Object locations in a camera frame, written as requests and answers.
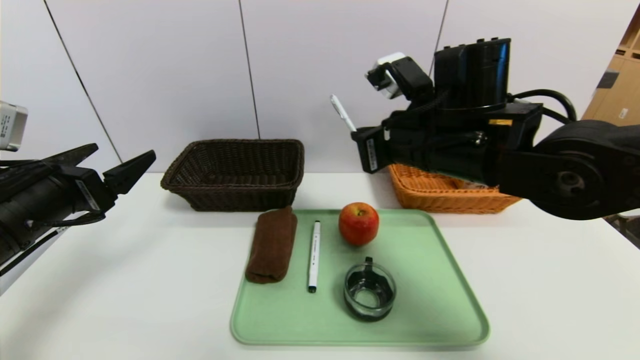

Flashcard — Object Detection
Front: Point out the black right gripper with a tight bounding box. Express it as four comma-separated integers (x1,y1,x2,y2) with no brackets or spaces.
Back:
350,110,436,174

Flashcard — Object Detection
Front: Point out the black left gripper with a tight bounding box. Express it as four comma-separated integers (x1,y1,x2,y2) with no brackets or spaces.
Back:
0,143,157,239

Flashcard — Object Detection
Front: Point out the thin white pen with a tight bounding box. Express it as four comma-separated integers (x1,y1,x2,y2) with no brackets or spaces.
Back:
330,95,357,133

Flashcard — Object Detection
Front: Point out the red apple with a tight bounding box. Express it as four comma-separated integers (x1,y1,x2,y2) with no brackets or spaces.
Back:
338,202,380,246

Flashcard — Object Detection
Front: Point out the thick white marker pen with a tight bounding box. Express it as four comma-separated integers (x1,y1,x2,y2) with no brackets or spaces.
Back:
307,220,321,294

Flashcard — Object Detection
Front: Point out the brown towel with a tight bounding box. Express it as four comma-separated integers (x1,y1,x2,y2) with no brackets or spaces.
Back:
245,206,298,284

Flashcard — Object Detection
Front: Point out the orange wicker basket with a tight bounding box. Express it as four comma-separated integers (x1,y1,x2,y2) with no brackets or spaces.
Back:
387,162,523,215

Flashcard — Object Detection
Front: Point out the dark brown wicker basket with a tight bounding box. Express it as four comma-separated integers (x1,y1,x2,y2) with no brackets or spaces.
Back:
160,139,305,212

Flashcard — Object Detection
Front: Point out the clear glass cup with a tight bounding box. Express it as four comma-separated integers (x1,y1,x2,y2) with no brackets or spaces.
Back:
343,257,397,322

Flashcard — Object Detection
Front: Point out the light green plastic tray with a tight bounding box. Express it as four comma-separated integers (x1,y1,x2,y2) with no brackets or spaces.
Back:
230,209,490,347

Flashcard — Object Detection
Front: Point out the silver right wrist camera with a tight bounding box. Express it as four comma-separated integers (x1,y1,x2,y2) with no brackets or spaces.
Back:
366,52,433,101

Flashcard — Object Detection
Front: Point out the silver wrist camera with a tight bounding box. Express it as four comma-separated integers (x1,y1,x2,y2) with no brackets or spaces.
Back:
0,101,29,152
366,52,433,101

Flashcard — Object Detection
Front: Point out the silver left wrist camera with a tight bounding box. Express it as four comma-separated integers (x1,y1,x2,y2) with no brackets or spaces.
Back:
0,101,29,152

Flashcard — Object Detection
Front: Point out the thin black labelled cable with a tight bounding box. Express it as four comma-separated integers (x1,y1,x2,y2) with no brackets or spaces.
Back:
0,212,106,276

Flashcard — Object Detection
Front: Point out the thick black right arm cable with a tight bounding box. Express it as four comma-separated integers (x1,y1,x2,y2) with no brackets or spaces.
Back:
510,89,578,123

